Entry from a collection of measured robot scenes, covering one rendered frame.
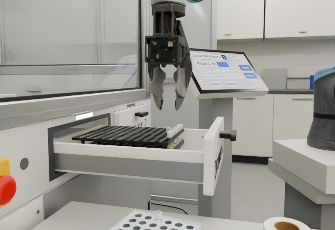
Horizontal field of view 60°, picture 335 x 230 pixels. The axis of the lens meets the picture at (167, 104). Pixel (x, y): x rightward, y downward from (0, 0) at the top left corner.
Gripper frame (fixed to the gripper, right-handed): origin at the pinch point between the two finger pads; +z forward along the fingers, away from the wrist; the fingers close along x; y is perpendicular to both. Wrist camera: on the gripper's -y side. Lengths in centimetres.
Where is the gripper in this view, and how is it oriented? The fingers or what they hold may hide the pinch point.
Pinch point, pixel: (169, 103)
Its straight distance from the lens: 64.3
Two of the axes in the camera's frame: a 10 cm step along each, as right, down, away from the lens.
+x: 9.7, 0.4, -2.5
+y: -2.5, 0.8, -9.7
